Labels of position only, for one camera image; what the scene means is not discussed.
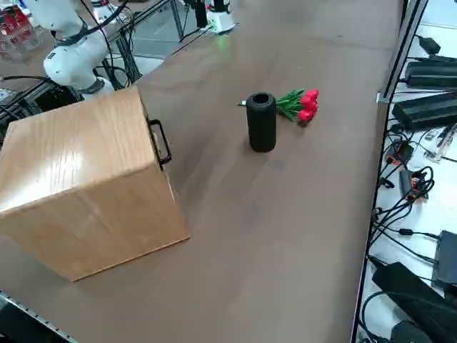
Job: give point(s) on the black ribbed power adapter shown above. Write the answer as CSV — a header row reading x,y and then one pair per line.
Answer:
x,y
425,110

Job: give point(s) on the black orange adapter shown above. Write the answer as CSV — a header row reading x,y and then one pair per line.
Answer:
x,y
406,182

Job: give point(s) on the orange black connector box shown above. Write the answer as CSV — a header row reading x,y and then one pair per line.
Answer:
x,y
401,151

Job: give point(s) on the black cylindrical vase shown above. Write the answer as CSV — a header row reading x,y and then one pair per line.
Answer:
x,y
261,125

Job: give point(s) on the black flat box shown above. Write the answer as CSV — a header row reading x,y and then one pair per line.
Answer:
x,y
446,261

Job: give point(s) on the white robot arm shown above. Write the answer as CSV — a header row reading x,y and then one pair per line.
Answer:
x,y
223,22
71,60

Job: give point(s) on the clear acrylic shelf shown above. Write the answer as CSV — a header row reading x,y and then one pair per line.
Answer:
x,y
14,25

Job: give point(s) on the aluminium frame post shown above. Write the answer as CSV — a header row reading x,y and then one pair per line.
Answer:
x,y
403,46

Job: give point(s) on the small black charger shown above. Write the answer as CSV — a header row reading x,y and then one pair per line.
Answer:
x,y
429,44

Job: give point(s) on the wooden drawer box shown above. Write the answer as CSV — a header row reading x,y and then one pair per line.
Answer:
x,y
89,178

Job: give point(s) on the black metal frame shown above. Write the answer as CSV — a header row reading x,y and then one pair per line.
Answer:
x,y
53,96

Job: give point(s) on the aluminium edge rail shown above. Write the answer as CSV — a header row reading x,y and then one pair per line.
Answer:
x,y
35,318

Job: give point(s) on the red tulip bouquet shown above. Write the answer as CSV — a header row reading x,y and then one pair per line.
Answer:
x,y
308,103

